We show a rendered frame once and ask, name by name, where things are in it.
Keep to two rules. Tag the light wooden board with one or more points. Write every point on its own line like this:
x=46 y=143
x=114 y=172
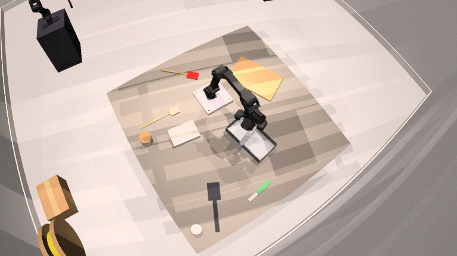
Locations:
x=256 y=78

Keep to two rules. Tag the white cylindrical canister with wooden lid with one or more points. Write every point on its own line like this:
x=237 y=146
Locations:
x=146 y=139

